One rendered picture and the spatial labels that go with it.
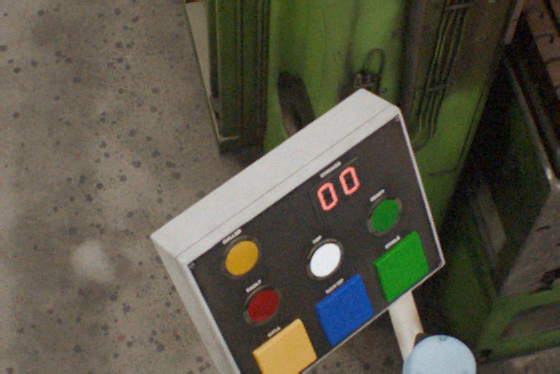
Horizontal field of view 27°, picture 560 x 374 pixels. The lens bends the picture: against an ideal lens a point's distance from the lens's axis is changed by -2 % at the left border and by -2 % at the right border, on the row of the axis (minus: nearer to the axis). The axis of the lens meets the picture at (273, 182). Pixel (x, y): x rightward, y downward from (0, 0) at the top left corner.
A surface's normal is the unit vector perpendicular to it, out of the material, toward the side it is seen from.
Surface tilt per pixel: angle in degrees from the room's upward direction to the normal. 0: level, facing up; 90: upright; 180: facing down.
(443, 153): 90
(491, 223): 42
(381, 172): 60
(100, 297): 0
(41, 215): 0
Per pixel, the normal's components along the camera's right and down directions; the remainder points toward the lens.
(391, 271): 0.55, 0.38
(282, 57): 0.11, 0.89
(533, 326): 0.02, -0.45
